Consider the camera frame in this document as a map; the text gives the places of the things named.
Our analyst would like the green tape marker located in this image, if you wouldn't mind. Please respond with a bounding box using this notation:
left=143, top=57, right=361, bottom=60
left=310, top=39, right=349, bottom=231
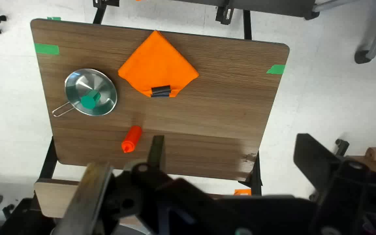
left=267, top=64, right=286, bottom=74
left=34, top=43, right=60, bottom=56

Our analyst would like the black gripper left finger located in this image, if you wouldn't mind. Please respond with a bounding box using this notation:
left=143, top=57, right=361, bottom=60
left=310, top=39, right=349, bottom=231
left=54, top=162, right=113, bottom=235

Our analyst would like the green block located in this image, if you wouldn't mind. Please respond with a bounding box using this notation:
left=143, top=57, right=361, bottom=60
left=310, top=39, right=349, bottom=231
left=80, top=90, right=101, bottom=108

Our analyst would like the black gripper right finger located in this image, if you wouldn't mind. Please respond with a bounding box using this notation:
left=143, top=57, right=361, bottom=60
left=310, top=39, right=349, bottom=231
left=294, top=133, right=363, bottom=205

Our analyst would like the silver metal pan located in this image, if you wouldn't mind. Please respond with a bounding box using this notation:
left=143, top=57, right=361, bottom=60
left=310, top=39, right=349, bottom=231
left=51, top=68, right=119, bottom=117

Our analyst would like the orange folded cloth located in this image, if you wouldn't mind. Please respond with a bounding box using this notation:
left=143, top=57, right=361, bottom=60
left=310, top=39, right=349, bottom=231
left=118, top=31, right=199, bottom=98

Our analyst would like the orange plastic bottle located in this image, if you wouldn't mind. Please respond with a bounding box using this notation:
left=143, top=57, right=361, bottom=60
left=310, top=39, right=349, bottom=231
left=122, top=125, right=143, bottom=154

